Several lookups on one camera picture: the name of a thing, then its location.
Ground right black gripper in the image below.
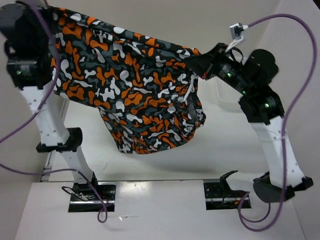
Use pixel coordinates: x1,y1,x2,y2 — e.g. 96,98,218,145
182,41,251,92

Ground orange camouflage shorts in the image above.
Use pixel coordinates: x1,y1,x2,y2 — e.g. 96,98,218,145
51,7,206,154

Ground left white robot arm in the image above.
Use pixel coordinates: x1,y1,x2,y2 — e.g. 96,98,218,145
0,1,100,200

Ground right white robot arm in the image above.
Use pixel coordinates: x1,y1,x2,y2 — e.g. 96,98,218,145
185,43,314,204

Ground white plastic basket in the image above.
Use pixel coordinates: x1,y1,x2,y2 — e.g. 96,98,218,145
214,77,242,112

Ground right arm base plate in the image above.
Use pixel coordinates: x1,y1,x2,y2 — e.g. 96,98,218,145
203,179,246,211

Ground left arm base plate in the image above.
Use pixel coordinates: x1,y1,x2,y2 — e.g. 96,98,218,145
68,181,118,213

